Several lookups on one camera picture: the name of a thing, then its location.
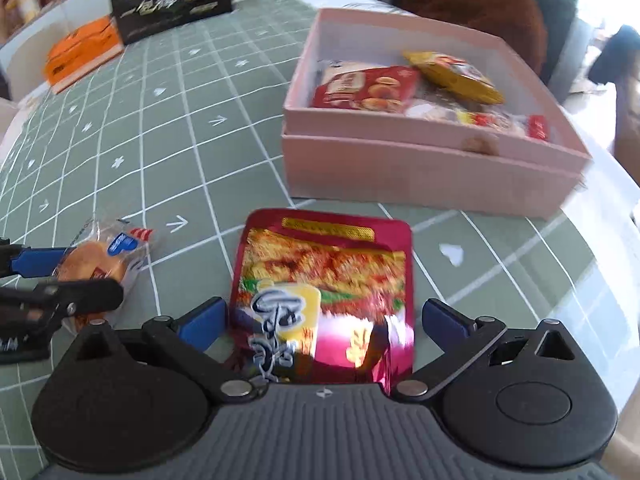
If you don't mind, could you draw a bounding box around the row of colourful packages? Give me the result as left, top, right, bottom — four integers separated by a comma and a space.
0, 0, 56, 36

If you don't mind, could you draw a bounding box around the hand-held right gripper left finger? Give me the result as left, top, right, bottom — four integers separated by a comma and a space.
75, 296, 266, 401

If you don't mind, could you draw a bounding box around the yellow panda snack packet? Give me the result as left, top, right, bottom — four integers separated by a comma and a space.
402, 50, 505, 106

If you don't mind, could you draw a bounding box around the red biscuit packet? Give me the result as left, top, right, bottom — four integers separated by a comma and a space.
311, 65, 421, 112

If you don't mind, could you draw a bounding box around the brown plush cushion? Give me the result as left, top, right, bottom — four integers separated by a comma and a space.
402, 0, 548, 76

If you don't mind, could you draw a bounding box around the brown wooden chair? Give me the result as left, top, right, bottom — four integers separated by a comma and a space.
615, 85, 640, 186

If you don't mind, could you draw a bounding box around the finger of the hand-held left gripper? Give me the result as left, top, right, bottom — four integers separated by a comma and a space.
0, 237, 68, 279
0, 279, 124, 333

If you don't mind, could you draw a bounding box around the dark chair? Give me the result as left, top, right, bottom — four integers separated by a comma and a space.
530, 0, 581, 101

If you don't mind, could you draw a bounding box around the pink cardboard box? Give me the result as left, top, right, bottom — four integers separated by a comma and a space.
280, 7, 593, 218

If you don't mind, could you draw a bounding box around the black plum gift box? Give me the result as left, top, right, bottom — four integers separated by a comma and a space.
106, 0, 233, 46

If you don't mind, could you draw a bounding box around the maroon foil snack packet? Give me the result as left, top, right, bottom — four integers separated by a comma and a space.
229, 208, 416, 396

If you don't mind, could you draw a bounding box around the clear bun packet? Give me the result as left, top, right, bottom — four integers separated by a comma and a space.
52, 217, 158, 333

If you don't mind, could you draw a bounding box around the red and white snack packet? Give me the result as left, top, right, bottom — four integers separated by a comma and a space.
456, 109, 551, 142

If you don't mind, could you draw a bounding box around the rice cracker packet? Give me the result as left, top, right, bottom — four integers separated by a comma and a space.
317, 59, 373, 86

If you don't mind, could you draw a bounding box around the black jacket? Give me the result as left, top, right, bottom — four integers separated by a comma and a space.
587, 25, 640, 86

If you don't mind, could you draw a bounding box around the orange box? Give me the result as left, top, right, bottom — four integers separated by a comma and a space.
44, 15, 125, 95

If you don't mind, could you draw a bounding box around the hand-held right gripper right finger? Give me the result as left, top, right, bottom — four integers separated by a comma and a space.
392, 298, 576, 398

